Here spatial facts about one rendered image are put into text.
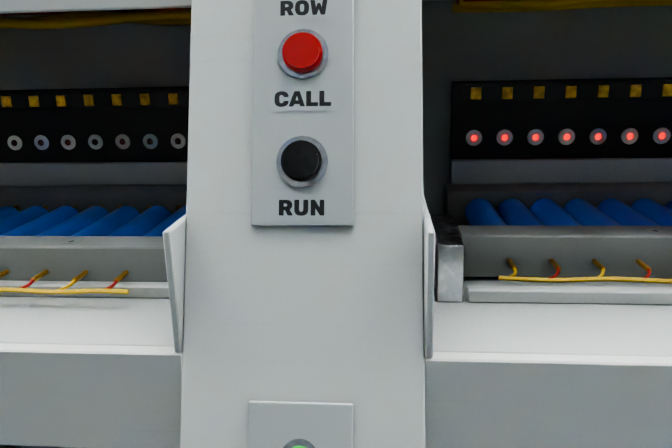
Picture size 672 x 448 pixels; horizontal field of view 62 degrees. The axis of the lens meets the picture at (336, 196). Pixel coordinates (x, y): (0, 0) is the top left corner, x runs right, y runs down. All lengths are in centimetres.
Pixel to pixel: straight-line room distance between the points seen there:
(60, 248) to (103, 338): 7
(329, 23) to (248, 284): 11
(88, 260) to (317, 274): 13
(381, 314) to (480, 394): 5
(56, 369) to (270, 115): 13
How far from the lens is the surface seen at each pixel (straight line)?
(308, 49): 23
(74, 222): 37
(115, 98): 43
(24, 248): 32
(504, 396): 23
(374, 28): 23
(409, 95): 23
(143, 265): 29
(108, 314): 28
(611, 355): 24
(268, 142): 22
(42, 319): 29
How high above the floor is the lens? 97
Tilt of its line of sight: 5 degrees up
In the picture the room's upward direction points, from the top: straight up
